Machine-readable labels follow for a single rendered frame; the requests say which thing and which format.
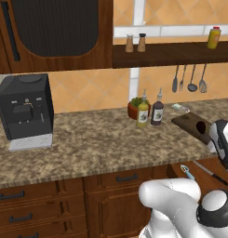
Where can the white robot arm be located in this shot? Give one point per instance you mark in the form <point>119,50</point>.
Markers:
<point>168,201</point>

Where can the dark wooden cutting board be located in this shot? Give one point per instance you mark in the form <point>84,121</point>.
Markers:
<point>188,122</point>

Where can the dark brown avocado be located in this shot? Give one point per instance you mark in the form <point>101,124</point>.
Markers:
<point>201,126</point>

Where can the potted green plant red pot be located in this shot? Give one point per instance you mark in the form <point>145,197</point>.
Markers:
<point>133,110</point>

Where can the yellow oil bottle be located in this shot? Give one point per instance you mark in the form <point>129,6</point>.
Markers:
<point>142,114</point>

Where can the dark sauce bottle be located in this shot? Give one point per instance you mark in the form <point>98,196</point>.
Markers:
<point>157,114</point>

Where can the wooden drawer front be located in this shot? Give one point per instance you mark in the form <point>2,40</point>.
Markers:
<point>56,233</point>
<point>47,212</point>
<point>146,176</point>
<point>41,192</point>

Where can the pale green white packet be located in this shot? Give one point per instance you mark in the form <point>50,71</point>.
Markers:
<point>180,107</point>

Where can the hanging grey turner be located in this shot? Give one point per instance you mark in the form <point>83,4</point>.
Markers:
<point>175,85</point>

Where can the salt shaker pale cap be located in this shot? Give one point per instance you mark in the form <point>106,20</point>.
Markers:
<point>129,45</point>

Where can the hanging grey fork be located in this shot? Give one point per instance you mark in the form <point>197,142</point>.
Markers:
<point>181,83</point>

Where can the pepper shaker black cap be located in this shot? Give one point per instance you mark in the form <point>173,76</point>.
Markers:
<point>141,45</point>

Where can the hanging grey ladle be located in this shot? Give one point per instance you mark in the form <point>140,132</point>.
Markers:
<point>192,87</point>

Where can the wooden cupboard door dark panel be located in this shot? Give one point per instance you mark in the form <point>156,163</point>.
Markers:
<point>103,31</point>

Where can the black coffee machine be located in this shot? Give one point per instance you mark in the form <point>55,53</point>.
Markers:
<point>24,108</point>

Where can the wooden lower cupboard door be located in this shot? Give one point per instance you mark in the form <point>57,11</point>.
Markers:
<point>118,214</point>

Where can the hanging grey slotted spatula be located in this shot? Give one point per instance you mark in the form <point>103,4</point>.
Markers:
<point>203,86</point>

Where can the open wooden drawer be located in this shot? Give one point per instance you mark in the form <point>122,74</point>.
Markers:
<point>208,186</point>

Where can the yellow squeeze bottle red cap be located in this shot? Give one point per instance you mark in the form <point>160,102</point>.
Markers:
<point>213,38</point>

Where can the dark wooden wall shelf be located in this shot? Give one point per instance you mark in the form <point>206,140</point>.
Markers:
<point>171,55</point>

